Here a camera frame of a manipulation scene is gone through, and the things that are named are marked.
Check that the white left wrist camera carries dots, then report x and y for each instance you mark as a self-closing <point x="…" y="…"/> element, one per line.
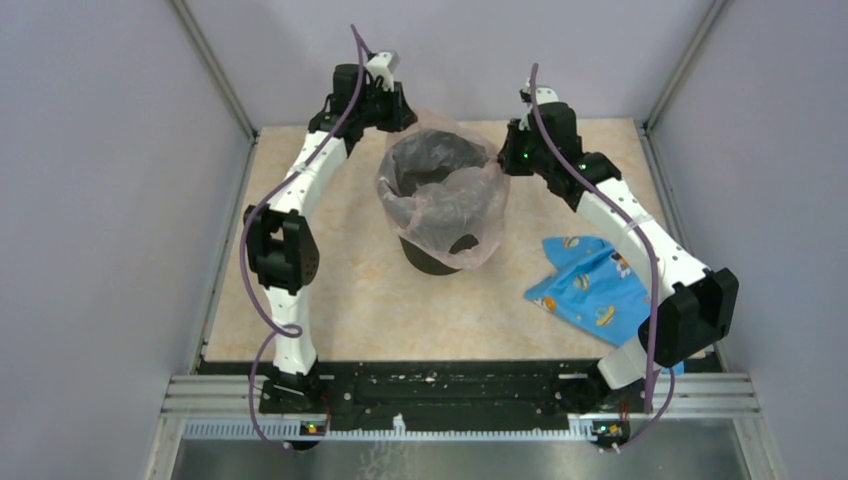
<point x="381" y="66"/>

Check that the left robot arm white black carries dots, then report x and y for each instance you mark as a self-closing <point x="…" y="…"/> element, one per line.
<point x="278" y="244"/>

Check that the translucent pink trash bag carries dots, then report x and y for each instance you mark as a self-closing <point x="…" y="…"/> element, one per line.
<point x="438" y="181"/>

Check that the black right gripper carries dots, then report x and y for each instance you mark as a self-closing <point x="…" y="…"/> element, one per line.
<point x="506" y="155"/>

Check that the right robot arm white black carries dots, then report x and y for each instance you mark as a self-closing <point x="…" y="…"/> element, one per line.
<point x="691" y="304"/>

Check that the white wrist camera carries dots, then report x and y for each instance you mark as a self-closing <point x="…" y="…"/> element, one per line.
<point x="538" y="96"/>
<point x="381" y="66"/>

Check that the black plastic trash bin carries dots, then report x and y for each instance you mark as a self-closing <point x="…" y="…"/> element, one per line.
<point x="427" y="264"/>

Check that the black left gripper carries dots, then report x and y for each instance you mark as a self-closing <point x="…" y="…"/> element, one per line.
<point x="400" y="115"/>

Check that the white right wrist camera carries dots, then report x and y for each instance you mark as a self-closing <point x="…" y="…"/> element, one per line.
<point x="538" y="96"/>

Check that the blue cartoon printed bag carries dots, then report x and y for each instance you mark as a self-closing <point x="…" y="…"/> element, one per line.
<point x="592" y="288"/>

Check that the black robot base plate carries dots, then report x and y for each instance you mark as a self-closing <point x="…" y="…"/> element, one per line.
<point x="448" y="396"/>

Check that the white slotted cable duct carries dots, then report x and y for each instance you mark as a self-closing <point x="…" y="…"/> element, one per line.
<point x="233" y="429"/>

